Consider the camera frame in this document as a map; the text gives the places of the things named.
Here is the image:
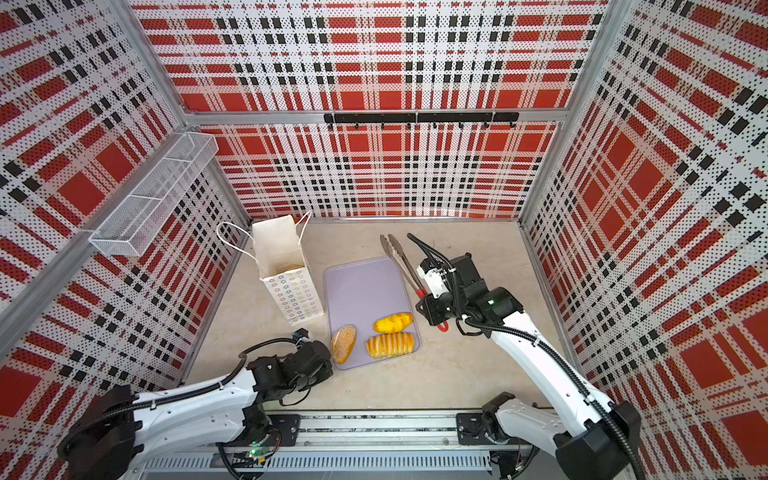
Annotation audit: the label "yellow pear-shaped fake bread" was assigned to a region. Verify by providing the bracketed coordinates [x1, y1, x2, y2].
[373, 313, 413, 334]

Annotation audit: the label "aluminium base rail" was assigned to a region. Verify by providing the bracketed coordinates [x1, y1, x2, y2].
[126, 400, 571, 479]

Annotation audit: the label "white flowered paper bag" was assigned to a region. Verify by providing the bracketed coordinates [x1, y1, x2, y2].
[215, 210, 324, 325]

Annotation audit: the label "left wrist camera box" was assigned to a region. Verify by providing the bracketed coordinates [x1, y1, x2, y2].
[292, 328, 310, 344]

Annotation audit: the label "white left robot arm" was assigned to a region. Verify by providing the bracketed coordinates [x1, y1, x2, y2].
[57, 329, 333, 479]

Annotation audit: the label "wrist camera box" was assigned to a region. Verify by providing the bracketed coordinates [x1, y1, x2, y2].
[416, 259, 449, 298]
[292, 328, 310, 344]

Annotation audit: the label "red-handled steel tongs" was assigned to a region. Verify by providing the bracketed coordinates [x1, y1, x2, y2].
[380, 234, 450, 333]

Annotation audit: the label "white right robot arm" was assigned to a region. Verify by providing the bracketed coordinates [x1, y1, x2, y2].
[407, 234, 645, 479]

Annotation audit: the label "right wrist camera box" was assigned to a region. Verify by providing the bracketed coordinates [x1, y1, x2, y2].
[416, 259, 449, 298]

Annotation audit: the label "large spiral fake bread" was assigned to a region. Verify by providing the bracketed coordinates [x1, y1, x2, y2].
[365, 332, 415, 359]

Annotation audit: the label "sesame-coated fake bread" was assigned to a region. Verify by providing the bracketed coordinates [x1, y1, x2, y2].
[331, 325, 357, 365]

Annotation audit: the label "lilac plastic tray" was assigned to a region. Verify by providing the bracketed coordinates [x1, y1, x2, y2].
[324, 257, 413, 370]

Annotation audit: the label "black wall hook rail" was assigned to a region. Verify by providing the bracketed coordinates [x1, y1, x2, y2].
[323, 111, 520, 128]

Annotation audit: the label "wire mesh wall basket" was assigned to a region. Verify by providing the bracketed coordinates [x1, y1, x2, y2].
[89, 132, 218, 257]

